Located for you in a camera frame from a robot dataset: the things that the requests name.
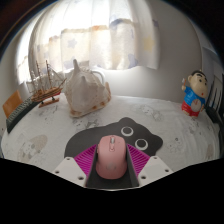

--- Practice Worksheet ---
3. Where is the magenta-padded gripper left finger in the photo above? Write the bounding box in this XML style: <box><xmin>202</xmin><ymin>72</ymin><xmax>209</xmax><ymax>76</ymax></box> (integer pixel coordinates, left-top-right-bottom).
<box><xmin>52</xmin><ymin>144</ymin><xmax>100</xmax><ymax>190</ymax></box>

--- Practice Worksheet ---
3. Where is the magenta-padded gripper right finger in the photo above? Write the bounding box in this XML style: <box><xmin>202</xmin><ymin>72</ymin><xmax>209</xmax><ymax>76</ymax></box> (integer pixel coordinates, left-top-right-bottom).
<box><xmin>125</xmin><ymin>143</ymin><xmax>175</xmax><ymax>190</ymax></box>

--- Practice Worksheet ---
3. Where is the pink computer mouse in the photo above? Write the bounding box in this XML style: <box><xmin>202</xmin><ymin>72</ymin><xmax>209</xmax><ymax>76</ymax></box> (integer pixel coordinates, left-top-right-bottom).
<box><xmin>95</xmin><ymin>133</ymin><xmax>129</xmax><ymax>181</ymax></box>

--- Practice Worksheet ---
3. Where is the grey cat-shaped mouse pad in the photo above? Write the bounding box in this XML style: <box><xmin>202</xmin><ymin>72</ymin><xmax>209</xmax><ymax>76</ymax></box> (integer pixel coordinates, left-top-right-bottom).
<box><xmin>63</xmin><ymin>116</ymin><xmax>165</xmax><ymax>191</ymax></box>

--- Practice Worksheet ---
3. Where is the white printed tablecloth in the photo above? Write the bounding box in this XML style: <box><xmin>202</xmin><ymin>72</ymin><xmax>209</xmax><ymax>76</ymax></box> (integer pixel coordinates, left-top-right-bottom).
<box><xmin>0</xmin><ymin>92</ymin><xmax>223</xmax><ymax>175</ymax></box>

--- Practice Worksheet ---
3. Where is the black keyboard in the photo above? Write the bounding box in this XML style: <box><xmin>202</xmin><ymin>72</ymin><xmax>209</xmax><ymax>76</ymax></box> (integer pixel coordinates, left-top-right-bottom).
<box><xmin>5</xmin><ymin>97</ymin><xmax>43</xmax><ymax>135</ymax></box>

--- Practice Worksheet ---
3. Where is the large white conch shell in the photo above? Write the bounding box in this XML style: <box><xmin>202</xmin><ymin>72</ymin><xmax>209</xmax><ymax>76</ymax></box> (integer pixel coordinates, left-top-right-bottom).
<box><xmin>62</xmin><ymin>58</ymin><xmax>113</xmax><ymax>119</ymax></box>

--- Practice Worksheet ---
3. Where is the wooden model sailing ship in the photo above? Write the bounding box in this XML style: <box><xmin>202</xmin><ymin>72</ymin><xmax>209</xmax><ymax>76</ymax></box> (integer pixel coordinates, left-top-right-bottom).
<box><xmin>27</xmin><ymin>59</ymin><xmax>67</xmax><ymax>109</ymax></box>

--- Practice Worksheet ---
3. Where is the cartoon boy figurine clock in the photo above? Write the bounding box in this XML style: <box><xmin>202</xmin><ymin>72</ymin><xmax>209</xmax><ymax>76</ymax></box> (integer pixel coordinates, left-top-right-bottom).
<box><xmin>180</xmin><ymin>68</ymin><xmax>210</xmax><ymax>119</ymax></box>

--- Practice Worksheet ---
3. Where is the orange wooden chair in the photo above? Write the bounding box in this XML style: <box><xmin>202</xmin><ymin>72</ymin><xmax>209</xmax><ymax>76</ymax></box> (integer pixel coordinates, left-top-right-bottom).
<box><xmin>2</xmin><ymin>89</ymin><xmax>24</xmax><ymax>120</ymax></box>

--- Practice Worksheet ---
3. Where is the white star-print curtain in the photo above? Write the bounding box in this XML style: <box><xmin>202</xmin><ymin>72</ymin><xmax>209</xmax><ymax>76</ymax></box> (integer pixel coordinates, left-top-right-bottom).
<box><xmin>15</xmin><ymin>0</ymin><xmax>162</xmax><ymax>85</ymax></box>

